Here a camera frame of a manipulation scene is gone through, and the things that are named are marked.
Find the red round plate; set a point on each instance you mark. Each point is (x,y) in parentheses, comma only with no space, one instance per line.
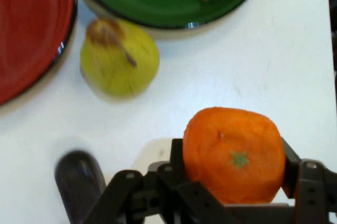
(29,32)

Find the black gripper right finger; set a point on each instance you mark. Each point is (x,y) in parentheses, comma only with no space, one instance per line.
(313,189)

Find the yellow-green toy pear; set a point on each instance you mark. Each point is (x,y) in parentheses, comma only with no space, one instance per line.
(118,74)

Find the purple toy eggplant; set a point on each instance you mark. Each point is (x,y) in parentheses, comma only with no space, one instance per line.
(79,182)

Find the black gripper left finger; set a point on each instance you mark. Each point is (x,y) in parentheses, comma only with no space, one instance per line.
(158,195)

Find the orange toy tangerine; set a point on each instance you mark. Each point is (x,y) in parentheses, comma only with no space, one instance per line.
(234,142)

